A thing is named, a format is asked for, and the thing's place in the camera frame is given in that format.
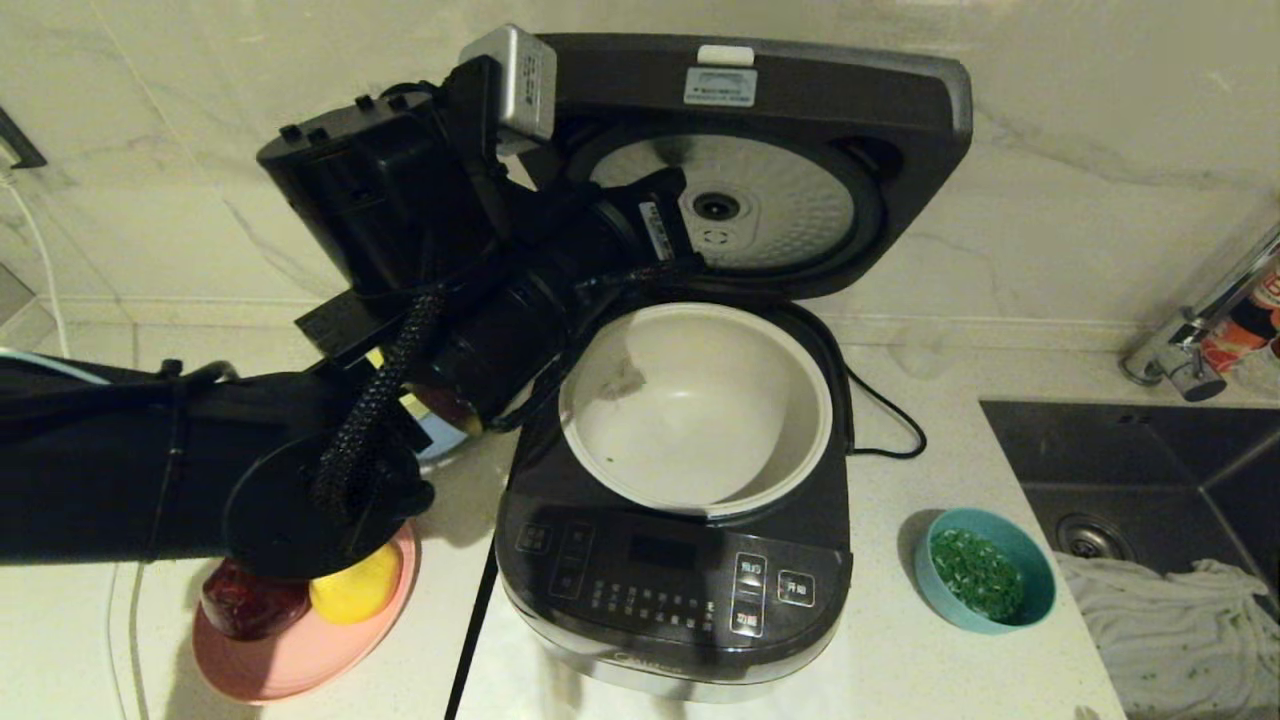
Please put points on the stainless steel sink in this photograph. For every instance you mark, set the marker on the stainless steel sink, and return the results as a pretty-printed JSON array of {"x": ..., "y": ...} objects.
[{"x": 1180, "y": 470}]

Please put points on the red apple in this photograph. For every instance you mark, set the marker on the red apple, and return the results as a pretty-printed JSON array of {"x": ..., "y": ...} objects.
[{"x": 250, "y": 605}]

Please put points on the teal plastic bowl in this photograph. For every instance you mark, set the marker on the teal plastic bowl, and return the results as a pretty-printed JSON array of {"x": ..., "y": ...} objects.
[{"x": 940, "y": 600}]

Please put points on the black rice cooker body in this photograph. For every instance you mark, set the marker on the black rice cooker body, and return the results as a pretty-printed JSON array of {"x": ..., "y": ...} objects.
[{"x": 660, "y": 560}]

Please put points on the chrome faucet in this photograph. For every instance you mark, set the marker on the chrome faucet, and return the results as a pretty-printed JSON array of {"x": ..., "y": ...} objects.
[{"x": 1180, "y": 360}]

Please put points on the yellow pear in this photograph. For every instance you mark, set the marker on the yellow pear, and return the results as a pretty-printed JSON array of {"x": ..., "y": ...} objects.
[{"x": 355, "y": 595}]

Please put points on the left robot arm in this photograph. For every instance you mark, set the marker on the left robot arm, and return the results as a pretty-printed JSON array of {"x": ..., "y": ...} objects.
[{"x": 90, "y": 470}]

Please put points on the pink plate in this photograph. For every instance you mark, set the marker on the pink plate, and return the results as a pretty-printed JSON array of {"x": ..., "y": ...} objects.
[{"x": 300, "y": 660}]

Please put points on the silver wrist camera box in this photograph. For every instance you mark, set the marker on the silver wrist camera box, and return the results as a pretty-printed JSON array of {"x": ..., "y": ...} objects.
[{"x": 520, "y": 85}]

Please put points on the black rice cooker lid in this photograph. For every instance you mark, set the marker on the black rice cooker lid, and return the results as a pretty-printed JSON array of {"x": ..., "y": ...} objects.
[{"x": 880, "y": 130}]

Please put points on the blue plate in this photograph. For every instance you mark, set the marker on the blue plate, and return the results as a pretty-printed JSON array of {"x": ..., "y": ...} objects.
[{"x": 448, "y": 455}]

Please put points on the white cloth with green specks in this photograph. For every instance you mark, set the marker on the white cloth with green specks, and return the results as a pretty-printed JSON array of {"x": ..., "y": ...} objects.
[{"x": 1170, "y": 640}]

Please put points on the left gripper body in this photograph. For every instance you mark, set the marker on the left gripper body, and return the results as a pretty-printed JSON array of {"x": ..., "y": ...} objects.
[{"x": 380, "y": 200}]

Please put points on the round sink drain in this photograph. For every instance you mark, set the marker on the round sink drain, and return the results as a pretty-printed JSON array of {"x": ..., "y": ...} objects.
[{"x": 1090, "y": 538}]

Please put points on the red label bottle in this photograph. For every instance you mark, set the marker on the red label bottle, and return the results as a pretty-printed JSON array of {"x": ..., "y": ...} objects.
[{"x": 1245, "y": 335}]

